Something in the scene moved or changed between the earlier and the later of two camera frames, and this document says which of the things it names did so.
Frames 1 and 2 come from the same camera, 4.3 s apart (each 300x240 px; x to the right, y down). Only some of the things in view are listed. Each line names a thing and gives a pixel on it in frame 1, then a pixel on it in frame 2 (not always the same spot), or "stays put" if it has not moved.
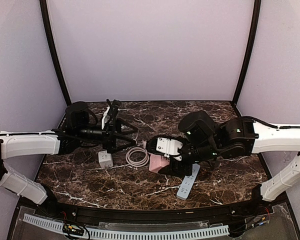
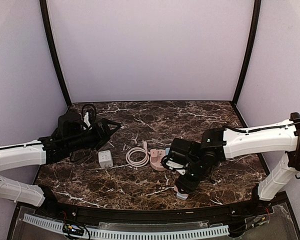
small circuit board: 73,229 stays put
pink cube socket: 157,162 to 179,194
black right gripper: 180,163 to 184,184
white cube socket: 105,159 stays put
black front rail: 156,215 stays put
